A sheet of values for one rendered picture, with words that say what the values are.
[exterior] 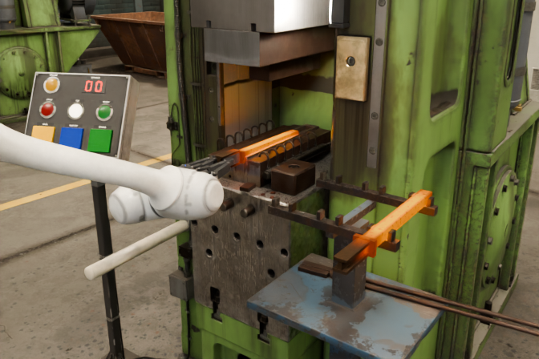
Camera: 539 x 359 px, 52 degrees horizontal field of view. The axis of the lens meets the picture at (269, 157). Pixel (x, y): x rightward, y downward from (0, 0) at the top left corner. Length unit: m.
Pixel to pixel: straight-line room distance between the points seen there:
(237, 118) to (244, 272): 0.54
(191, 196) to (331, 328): 0.43
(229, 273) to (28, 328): 1.29
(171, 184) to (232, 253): 0.57
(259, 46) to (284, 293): 0.65
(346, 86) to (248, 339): 0.86
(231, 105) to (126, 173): 0.78
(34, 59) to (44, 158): 5.23
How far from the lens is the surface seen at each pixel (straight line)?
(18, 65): 6.33
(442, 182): 1.94
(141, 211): 1.32
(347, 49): 1.52
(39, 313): 2.89
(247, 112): 1.96
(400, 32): 1.49
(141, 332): 2.63
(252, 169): 1.63
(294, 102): 2.07
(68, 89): 1.95
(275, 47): 1.59
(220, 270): 1.78
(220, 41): 1.61
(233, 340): 1.89
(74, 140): 1.87
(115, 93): 1.87
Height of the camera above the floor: 1.52
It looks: 19 degrees down
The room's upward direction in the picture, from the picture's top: straight up
